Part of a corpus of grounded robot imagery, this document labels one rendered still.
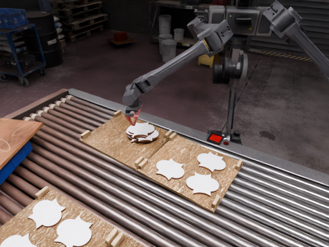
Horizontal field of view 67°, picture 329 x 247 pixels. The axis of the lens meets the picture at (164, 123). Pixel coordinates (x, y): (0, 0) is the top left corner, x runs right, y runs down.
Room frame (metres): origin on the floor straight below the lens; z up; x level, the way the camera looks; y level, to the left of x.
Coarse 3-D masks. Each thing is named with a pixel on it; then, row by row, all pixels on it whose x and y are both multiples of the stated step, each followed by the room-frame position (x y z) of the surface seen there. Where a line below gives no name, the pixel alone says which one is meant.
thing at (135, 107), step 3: (138, 96) 1.13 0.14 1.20; (138, 99) 1.12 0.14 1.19; (135, 102) 1.10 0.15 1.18; (138, 102) 1.11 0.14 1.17; (132, 105) 1.10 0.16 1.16; (135, 105) 1.10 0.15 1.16; (138, 105) 1.11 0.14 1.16; (126, 108) 1.09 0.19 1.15; (129, 108) 1.09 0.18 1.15; (132, 108) 1.09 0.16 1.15; (135, 108) 1.09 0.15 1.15; (138, 108) 1.09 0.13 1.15; (126, 111) 1.08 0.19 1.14; (135, 111) 1.07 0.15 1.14
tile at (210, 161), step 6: (198, 156) 0.96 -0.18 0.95; (204, 156) 0.96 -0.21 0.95; (210, 156) 0.96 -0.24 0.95; (216, 156) 0.96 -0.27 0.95; (198, 162) 0.92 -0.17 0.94; (204, 162) 0.91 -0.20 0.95; (210, 162) 0.91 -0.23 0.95; (216, 162) 0.91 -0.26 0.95; (222, 162) 0.91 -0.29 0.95; (210, 168) 0.87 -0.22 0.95; (216, 168) 0.87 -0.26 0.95; (222, 168) 0.87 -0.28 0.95
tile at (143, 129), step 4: (136, 124) 1.17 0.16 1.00; (140, 124) 1.17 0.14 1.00; (144, 124) 1.17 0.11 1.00; (148, 124) 1.17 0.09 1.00; (128, 128) 1.13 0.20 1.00; (132, 128) 1.13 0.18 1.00; (136, 128) 1.13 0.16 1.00; (140, 128) 1.13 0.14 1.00; (144, 128) 1.13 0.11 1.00; (148, 128) 1.13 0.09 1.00; (152, 128) 1.13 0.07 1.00; (132, 132) 1.09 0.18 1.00; (136, 132) 1.09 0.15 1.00; (140, 132) 1.09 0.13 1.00; (144, 132) 1.09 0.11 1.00; (148, 132) 1.09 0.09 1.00; (152, 132) 1.10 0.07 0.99; (136, 136) 1.07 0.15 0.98
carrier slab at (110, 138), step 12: (120, 120) 1.30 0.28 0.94; (132, 120) 1.30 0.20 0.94; (96, 132) 1.17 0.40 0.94; (108, 132) 1.17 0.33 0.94; (120, 132) 1.17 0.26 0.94; (96, 144) 1.06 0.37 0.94; (108, 144) 1.06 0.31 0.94; (120, 144) 1.06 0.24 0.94; (132, 144) 1.06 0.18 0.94; (144, 144) 1.06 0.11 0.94; (156, 144) 1.06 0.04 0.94; (108, 156) 0.98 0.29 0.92; (120, 156) 0.96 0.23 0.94; (132, 156) 0.96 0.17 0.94; (144, 156) 0.96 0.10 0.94; (132, 168) 0.89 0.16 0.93
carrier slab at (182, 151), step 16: (176, 144) 1.07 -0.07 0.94; (192, 144) 1.07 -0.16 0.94; (160, 160) 0.94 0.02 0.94; (176, 160) 0.94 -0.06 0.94; (192, 160) 0.94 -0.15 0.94; (224, 160) 0.94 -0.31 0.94; (160, 176) 0.83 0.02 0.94; (224, 176) 0.83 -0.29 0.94; (176, 192) 0.74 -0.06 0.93; (192, 192) 0.73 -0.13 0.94; (224, 192) 0.74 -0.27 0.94; (208, 208) 0.65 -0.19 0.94
